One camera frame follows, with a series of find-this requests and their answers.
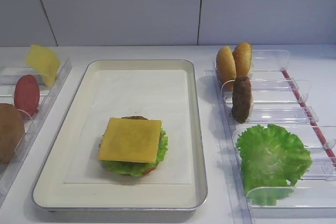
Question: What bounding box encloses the bun half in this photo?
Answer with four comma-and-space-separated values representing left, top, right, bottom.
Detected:
233, 42, 252, 77
216, 46, 236, 90

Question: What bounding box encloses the yellow cheese slice on burger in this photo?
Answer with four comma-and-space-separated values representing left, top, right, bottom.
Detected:
98, 118, 162, 163

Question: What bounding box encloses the brown meat patty in rack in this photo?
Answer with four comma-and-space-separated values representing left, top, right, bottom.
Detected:
232, 76, 253, 124

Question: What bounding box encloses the green lettuce in burger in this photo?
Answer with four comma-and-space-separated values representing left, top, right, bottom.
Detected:
101, 129, 169, 177

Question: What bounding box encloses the loose green lettuce leaf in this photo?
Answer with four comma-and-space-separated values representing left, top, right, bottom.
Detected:
236, 124, 312, 206

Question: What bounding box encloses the yellow cheese slice in rack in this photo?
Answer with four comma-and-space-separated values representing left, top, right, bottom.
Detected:
25, 45, 61, 87

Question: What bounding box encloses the red tomato slice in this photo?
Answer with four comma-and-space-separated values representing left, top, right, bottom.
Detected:
14, 74, 40, 118

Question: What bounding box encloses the white paper liner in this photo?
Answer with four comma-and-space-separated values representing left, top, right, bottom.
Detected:
65, 70, 193, 185

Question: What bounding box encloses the brown patty in burger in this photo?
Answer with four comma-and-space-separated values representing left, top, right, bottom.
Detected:
121, 115, 147, 120

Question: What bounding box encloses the bottom bun of burger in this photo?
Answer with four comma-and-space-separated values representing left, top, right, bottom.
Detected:
102, 161, 160, 177

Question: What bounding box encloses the right clear acrylic rack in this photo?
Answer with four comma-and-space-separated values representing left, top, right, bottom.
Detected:
207, 50, 335, 223

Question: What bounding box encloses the clear acrylic rack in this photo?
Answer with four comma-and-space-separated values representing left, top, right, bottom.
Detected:
207, 50, 335, 223
1, 59, 72, 196

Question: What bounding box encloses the cream metal tray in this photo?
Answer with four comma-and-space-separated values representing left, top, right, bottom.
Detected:
33, 59, 208, 211

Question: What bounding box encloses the brown bun in left rack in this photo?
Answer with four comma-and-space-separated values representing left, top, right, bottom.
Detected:
1, 103, 25, 164

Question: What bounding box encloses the left clear acrylic rack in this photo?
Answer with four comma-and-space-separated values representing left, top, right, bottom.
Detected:
1, 59, 72, 196

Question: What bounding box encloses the red rail strip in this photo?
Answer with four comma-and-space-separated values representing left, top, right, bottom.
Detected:
281, 70, 335, 167

